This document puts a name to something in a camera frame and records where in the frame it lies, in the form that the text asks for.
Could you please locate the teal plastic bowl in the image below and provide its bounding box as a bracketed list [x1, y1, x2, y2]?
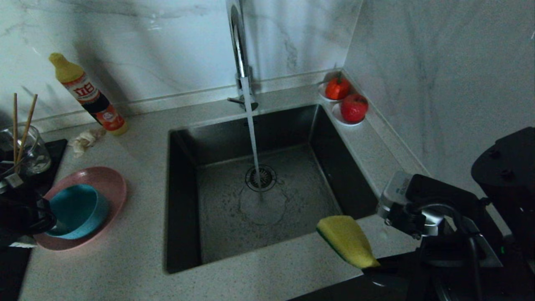
[45, 184, 110, 240]

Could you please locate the yellow green sponge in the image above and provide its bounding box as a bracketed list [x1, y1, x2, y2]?
[316, 215, 381, 269]

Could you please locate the orange dish soap bottle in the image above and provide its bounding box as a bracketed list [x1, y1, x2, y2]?
[48, 53, 128, 135]

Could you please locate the stainless steel sink basin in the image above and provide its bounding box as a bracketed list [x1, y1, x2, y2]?
[166, 105, 379, 274]

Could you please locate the chrome sink faucet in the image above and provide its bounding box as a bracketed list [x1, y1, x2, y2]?
[225, 0, 258, 112]

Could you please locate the black induction cooktop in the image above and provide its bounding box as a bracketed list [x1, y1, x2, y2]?
[0, 139, 68, 301]

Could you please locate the clear glass cup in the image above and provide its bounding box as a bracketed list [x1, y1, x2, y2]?
[0, 125, 51, 176]

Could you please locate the crumpled white paper tissue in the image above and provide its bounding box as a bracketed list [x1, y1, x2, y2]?
[68, 128, 106, 158]

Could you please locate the pink plastic plate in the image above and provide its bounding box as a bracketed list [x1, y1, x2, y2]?
[33, 166, 127, 251]

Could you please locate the small white round dish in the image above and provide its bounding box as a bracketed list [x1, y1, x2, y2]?
[318, 82, 349, 103]
[331, 103, 365, 127]

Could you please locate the round metal drain strainer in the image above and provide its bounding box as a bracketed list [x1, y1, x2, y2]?
[245, 165, 277, 192]

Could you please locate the red toy apple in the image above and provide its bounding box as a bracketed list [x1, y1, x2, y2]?
[341, 93, 369, 123]

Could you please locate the orange-red toy tomato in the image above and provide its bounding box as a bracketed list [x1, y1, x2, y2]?
[325, 74, 351, 101]

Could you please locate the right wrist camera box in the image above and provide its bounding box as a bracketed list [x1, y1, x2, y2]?
[377, 171, 414, 219]

